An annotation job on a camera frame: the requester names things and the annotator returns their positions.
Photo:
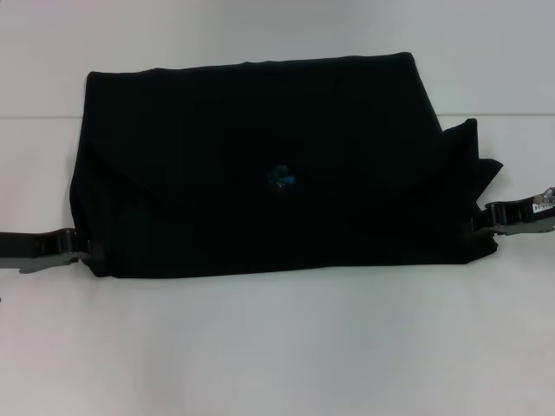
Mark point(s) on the black shirt with FREE print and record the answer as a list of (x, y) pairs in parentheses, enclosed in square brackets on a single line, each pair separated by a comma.
[(260, 130)]

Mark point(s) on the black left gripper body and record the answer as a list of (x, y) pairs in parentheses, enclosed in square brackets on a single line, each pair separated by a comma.
[(26, 245)]

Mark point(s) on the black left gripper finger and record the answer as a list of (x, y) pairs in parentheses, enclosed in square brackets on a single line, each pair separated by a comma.
[(69, 247)]

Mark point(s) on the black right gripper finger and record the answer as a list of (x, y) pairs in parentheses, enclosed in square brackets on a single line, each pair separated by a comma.
[(495, 216)]

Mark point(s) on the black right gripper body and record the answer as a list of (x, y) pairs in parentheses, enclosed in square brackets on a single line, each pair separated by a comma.
[(524, 214)]

